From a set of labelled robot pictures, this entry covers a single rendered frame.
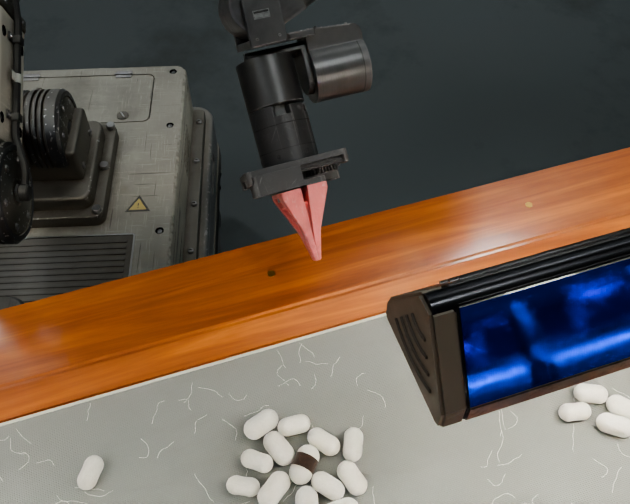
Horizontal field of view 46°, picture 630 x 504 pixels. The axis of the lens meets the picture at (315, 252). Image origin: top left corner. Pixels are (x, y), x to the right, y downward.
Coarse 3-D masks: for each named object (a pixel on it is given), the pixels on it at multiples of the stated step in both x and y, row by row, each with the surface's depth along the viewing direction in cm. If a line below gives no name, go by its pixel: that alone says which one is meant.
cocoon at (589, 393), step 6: (582, 384) 73; (588, 384) 73; (594, 384) 73; (576, 390) 73; (582, 390) 73; (588, 390) 73; (594, 390) 73; (600, 390) 73; (606, 390) 73; (576, 396) 73; (582, 396) 73; (588, 396) 73; (594, 396) 72; (600, 396) 72; (606, 396) 73; (588, 402) 73; (594, 402) 73; (600, 402) 73
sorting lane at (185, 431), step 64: (384, 320) 80; (192, 384) 75; (256, 384) 75; (320, 384) 75; (384, 384) 75; (0, 448) 71; (64, 448) 71; (128, 448) 71; (192, 448) 71; (256, 448) 71; (384, 448) 71; (448, 448) 71; (512, 448) 71; (576, 448) 71
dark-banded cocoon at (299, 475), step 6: (300, 450) 69; (306, 450) 69; (312, 450) 69; (318, 456) 69; (294, 468) 68; (300, 468) 68; (294, 474) 68; (300, 474) 67; (306, 474) 68; (294, 480) 68; (300, 480) 67; (306, 480) 68
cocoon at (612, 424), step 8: (600, 416) 71; (608, 416) 71; (616, 416) 71; (600, 424) 71; (608, 424) 71; (616, 424) 70; (624, 424) 70; (608, 432) 71; (616, 432) 71; (624, 432) 70
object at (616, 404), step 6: (612, 396) 72; (618, 396) 72; (606, 402) 73; (612, 402) 72; (618, 402) 72; (624, 402) 72; (612, 408) 72; (618, 408) 72; (624, 408) 72; (618, 414) 72; (624, 414) 72
